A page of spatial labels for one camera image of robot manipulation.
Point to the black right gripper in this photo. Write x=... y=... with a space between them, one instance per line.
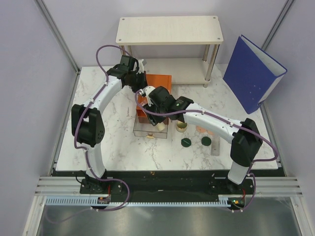
x=155 y=120

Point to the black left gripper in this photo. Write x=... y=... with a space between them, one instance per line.
x=143 y=83

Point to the orange drawer box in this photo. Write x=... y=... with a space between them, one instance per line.
x=156 y=81

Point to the cream lotion bottle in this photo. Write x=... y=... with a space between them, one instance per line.
x=161 y=127

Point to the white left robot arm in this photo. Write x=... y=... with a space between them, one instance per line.
x=87 y=125

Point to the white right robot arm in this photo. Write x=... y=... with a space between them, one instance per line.
x=243 y=136

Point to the gold round jar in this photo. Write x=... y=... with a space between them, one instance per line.
x=181 y=126

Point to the dark green lid left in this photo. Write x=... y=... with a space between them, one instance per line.
x=186 y=142

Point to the dark green lid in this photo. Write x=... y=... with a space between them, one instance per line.
x=206 y=141
x=186 y=142

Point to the pink powder puff left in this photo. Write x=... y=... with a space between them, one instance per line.
x=200 y=129

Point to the dark green lid right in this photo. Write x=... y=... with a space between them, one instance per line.
x=206 y=141

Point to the white two-tier shelf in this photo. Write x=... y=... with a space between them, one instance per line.
x=203 y=31

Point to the clear grey tube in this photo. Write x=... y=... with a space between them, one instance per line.
x=215 y=146

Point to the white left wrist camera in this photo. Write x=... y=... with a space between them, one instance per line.
x=140 y=65

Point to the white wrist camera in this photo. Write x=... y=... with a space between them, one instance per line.
x=140 y=65
x=145 y=92

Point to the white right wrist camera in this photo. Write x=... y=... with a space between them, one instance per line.
x=145 y=92

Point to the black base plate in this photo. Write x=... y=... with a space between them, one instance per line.
x=165 y=185

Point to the blue ring binder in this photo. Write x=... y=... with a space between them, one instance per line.
x=252 y=74

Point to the light blue cable duct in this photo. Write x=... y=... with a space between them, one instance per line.
x=94 y=201

